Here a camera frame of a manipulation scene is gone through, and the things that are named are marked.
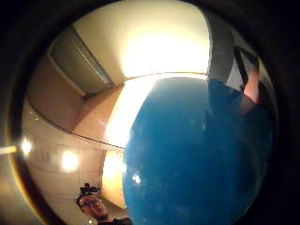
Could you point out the black head-mounted camera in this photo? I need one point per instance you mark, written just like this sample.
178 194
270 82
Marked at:
88 189

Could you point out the black-rimmed glasses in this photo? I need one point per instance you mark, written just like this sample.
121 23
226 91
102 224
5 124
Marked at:
89 203

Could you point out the grey sliding door panel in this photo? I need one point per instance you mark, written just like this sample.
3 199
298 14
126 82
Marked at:
75 62

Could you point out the round ceiling lamp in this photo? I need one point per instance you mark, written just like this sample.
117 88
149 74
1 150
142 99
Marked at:
26 146
69 161

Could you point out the grey pillar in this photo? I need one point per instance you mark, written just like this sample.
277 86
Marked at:
220 43

